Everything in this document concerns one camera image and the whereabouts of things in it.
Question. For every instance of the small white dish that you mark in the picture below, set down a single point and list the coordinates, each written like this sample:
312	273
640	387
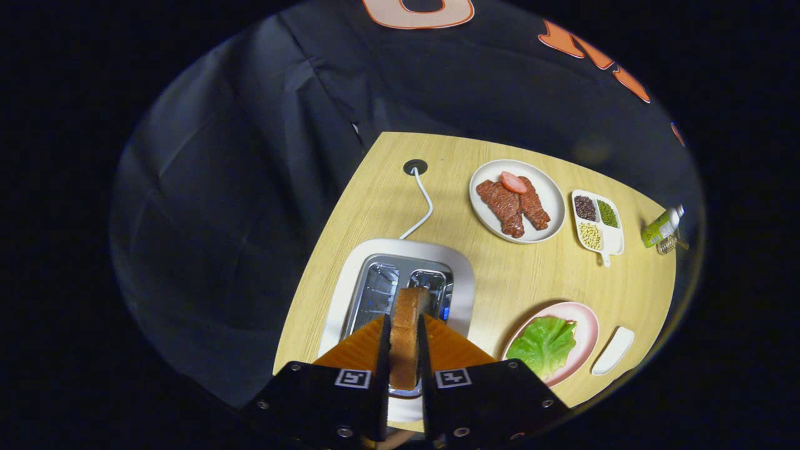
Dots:
614	350

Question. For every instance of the long brown meat piece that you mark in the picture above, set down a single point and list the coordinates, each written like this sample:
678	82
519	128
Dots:
503	206

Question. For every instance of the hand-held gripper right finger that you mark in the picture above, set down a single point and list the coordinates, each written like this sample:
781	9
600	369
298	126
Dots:
494	406

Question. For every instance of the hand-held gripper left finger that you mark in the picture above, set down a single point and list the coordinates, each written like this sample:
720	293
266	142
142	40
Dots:
312	406

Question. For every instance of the pile of dark beans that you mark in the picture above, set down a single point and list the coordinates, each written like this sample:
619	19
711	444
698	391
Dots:
585	208

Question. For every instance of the pile of green beans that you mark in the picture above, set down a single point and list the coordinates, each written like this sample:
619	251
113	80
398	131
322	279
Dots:
607	214

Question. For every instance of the red sausage slice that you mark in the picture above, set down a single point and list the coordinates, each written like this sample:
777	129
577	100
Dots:
514	182

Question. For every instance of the white toaster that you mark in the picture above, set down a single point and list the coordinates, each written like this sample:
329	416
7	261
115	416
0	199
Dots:
350	281

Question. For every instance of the black backdrop cloth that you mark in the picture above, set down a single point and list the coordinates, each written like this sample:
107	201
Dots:
250	187

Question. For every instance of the pink plate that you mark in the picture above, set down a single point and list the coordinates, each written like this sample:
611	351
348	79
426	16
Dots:
587	331

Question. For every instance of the white divided dish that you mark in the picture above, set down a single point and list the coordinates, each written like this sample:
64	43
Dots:
615	240

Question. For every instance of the green label metal bottle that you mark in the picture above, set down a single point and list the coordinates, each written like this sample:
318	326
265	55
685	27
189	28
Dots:
659	228

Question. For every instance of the round white plate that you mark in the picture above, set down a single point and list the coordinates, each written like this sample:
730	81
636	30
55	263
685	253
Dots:
553	194

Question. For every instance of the toasted bread slice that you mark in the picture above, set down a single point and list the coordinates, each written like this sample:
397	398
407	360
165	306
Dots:
406	337

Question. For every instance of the pile of yellow soybeans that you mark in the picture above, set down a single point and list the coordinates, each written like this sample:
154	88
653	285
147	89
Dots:
590	236

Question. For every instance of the short brown meat piece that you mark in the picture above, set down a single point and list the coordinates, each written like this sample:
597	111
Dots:
536	209

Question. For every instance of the green lettuce leaf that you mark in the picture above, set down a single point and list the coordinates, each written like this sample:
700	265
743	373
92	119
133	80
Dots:
542	347

